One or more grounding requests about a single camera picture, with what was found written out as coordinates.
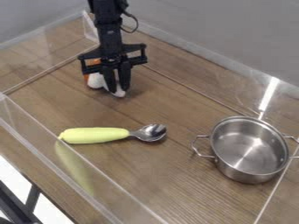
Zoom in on silver metal pot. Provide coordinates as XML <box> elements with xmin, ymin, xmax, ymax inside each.
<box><xmin>191</xmin><ymin>115</ymin><xmax>299</xmax><ymax>185</ymax></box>

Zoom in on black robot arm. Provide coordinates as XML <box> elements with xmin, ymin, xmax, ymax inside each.
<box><xmin>79</xmin><ymin>0</ymin><xmax>147</xmax><ymax>94</ymax></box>

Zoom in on clear acrylic corner bracket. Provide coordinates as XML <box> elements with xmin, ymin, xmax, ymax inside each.
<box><xmin>82</xmin><ymin>11</ymin><xmax>99</xmax><ymax>43</ymax></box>

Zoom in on yellow handled metal spoon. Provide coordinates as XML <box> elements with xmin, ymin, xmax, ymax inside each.
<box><xmin>59</xmin><ymin>124</ymin><xmax>167</xmax><ymax>144</ymax></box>

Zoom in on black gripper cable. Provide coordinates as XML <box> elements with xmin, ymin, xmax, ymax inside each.
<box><xmin>119</xmin><ymin>10</ymin><xmax>141</xmax><ymax>34</ymax></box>

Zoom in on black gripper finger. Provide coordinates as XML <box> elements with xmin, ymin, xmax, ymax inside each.
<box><xmin>103</xmin><ymin>66</ymin><xmax>118</xmax><ymax>93</ymax></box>
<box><xmin>118</xmin><ymin>61</ymin><xmax>131</xmax><ymax>91</ymax></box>

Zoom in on clear acrylic enclosure wall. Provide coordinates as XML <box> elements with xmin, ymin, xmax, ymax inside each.
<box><xmin>0</xmin><ymin>14</ymin><xmax>299</xmax><ymax>224</ymax></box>

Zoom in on black metal table leg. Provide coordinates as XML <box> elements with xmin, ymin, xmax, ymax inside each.
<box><xmin>0</xmin><ymin>180</ymin><xmax>43</xmax><ymax>224</ymax></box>

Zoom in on white orange plush mushroom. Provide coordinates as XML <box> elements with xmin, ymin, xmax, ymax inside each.
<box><xmin>82</xmin><ymin>58</ymin><xmax>127</xmax><ymax>99</ymax></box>

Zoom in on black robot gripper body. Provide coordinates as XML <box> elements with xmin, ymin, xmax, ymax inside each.
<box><xmin>77</xmin><ymin>24</ymin><xmax>150</xmax><ymax>76</ymax></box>

